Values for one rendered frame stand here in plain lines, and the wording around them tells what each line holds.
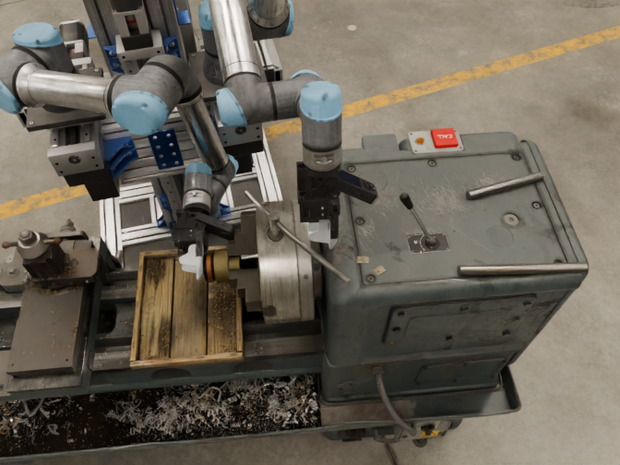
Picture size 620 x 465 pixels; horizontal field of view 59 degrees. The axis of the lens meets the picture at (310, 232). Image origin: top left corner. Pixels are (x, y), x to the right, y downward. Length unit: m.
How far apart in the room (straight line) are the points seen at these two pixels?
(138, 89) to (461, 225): 0.81
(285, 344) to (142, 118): 0.71
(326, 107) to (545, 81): 2.93
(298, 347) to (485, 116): 2.26
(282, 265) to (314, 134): 0.39
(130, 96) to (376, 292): 0.71
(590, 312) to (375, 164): 1.70
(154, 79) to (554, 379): 2.03
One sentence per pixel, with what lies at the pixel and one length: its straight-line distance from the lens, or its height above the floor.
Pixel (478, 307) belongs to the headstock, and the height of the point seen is 1.14.
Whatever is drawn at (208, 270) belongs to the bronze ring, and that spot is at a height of 1.11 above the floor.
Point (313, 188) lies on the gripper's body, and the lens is 1.10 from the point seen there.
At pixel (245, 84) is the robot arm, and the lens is 1.10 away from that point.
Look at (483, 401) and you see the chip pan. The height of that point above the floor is 0.54.
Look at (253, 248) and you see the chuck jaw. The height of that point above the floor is 1.13.
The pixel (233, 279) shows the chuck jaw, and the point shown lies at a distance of 1.40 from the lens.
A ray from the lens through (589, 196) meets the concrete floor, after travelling 3.28.
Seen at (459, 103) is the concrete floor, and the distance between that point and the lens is 3.52.
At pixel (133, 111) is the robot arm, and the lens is 1.37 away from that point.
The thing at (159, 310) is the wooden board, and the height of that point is 0.88.
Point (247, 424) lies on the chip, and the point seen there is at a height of 0.57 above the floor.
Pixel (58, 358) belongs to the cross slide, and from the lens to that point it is 1.58.
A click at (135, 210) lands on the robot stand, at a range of 2.74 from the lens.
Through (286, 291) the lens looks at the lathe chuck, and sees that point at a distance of 1.31.
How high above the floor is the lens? 2.32
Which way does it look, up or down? 56 degrees down
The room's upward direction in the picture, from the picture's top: straight up
